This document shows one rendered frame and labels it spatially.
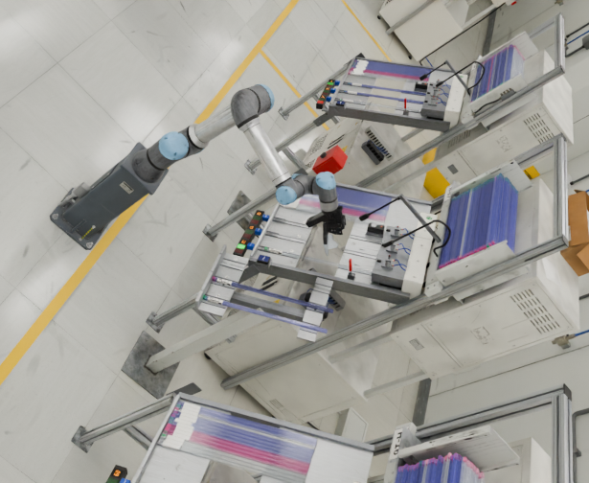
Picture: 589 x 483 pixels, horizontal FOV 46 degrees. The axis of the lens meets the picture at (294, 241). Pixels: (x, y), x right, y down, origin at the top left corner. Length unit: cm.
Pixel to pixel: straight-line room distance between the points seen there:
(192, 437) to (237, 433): 15
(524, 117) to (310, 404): 194
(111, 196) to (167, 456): 129
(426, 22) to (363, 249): 451
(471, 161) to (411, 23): 339
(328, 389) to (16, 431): 144
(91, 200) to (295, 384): 133
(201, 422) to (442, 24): 560
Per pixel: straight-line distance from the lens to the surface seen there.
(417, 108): 427
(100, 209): 332
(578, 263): 321
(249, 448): 244
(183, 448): 245
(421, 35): 747
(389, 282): 299
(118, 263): 356
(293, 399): 366
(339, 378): 344
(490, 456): 223
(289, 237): 320
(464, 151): 422
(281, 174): 273
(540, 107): 407
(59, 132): 375
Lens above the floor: 269
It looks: 36 degrees down
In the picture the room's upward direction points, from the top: 61 degrees clockwise
